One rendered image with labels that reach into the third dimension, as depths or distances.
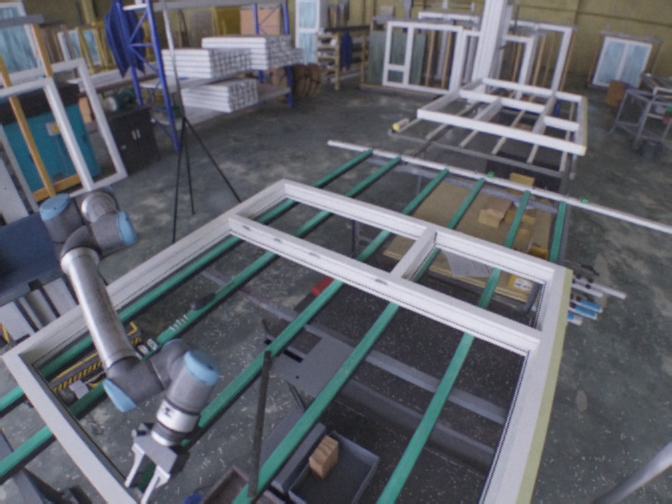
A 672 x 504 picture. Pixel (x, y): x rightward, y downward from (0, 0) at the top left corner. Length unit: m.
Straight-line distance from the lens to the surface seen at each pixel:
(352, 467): 1.29
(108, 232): 1.33
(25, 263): 2.13
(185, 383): 0.86
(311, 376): 1.15
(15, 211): 2.12
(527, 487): 1.01
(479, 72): 7.33
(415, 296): 1.32
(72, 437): 1.16
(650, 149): 7.25
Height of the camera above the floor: 1.80
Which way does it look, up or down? 36 degrees down
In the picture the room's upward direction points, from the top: straight up
